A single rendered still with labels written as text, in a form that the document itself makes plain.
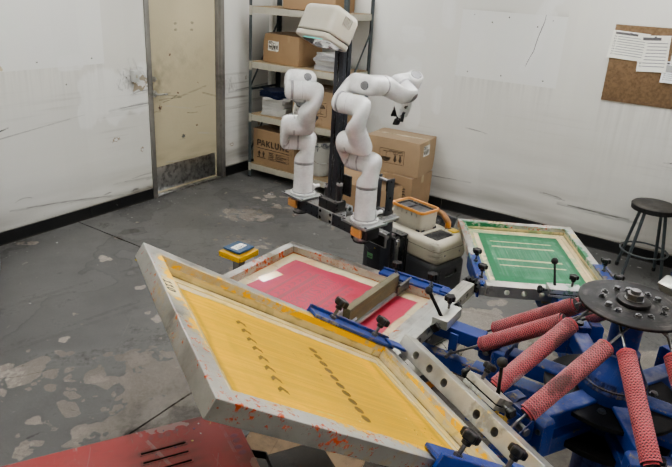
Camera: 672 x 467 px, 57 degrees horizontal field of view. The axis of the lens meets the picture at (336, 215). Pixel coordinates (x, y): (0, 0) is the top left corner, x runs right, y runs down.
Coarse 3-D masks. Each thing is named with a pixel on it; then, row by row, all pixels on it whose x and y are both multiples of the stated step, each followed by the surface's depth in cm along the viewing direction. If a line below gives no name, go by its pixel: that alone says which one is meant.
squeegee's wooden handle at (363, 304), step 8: (384, 280) 235; (392, 280) 237; (376, 288) 229; (384, 288) 232; (392, 288) 238; (360, 296) 222; (368, 296) 223; (376, 296) 228; (384, 296) 234; (352, 304) 216; (360, 304) 218; (368, 304) 224; (376, 304) 230; (344, 312) 214; (352, 312) 214; (360, 312) 220
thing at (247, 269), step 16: (272, 256) 266; (304, 256) 276; (320, 256) 271; (336, 256) 270; (240, 272) 250; (352, 272) 263; (368, 272) 258; (416, 288) 247; (432, 304) 234; (416, 320) 222
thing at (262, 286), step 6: (252, 282) 250; (258, 282) 250; (264, 282) 251; (270, 282) 251; (276, 282) 251; (258, 288) 246; (264, 288) 246; (330, 306) 235; (372, 318) 229; (366, 324) 224; (372, 324) 225; (390, 324) 225; (384, 330) 221
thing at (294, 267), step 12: (288, 264) 268; (300, 264) 268; (288, 276) 257; (324, 276) 259; (336, 276) 259; (360, 288) 250; (348, 300) 240; (396, 300) 243; (408, 300) 243; (384, 312) 233; (396, 312) 234
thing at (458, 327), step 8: (456, 328) 209; (464, 328) 209; (472, 328) 209; (440, 336) 212; (448, 336) 210; (464, 336) 207; (472, 336) 205; (480, 336) 205; (464, 344) 208; (472, 344) 206
